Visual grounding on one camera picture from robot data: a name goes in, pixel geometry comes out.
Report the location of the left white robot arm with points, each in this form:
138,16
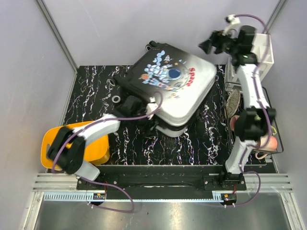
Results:
104,126

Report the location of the black wire basket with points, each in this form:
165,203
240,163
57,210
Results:
254,118

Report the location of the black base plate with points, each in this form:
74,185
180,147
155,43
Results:
168,182

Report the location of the white compartment organizer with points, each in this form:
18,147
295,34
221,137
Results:
259,47

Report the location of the pink patterned mug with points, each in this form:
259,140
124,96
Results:
233,121

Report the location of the peach pink cup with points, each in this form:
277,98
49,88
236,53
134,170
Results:
267,144

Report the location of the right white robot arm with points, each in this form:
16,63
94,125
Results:
246,67

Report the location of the yellow green mug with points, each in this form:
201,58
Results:
273,130

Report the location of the orange plastic bin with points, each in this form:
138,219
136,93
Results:
96,148

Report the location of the white black space suitcase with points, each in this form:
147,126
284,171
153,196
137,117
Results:
183,79

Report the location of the grey patterned plate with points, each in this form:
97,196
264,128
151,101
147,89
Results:
232,103

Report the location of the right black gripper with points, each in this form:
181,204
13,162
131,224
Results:
216,38

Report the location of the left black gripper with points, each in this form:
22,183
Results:
144,111

